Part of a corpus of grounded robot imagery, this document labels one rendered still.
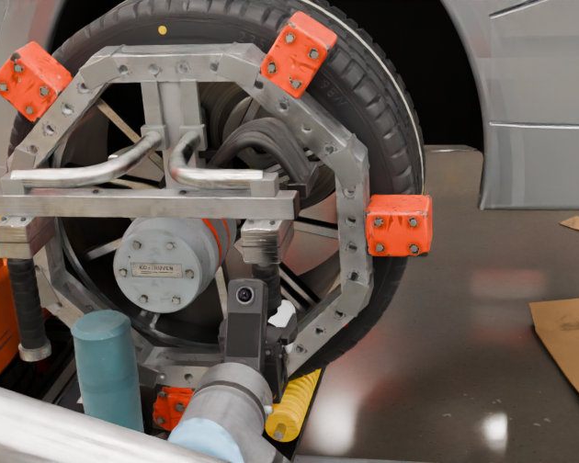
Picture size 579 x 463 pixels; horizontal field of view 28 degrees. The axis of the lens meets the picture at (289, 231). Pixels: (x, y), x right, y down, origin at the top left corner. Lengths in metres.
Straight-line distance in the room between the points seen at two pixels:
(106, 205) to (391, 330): 1.80
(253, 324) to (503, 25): 0.77
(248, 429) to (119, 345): 0.50
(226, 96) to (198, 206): 0.67
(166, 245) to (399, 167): 0.37
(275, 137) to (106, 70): 0.29
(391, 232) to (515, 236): 2.17
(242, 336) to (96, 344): 0.38
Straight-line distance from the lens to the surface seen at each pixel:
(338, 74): 1.68
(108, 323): 1.73
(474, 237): 3.81
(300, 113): 1.62
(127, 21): 1.74
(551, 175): 2.00
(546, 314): 3.26
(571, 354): 3.10
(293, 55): 1.60
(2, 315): 2.10
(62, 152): 1.85
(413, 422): 2.82
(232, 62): 1.62
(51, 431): 1.08
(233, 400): 1.27
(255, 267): 1.48
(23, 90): 1.74
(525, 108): 1.96
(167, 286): 1.61
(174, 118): 1.67
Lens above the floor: 1.50
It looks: 23 degrees down
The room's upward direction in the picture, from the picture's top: 4 degrees counter-clockwise
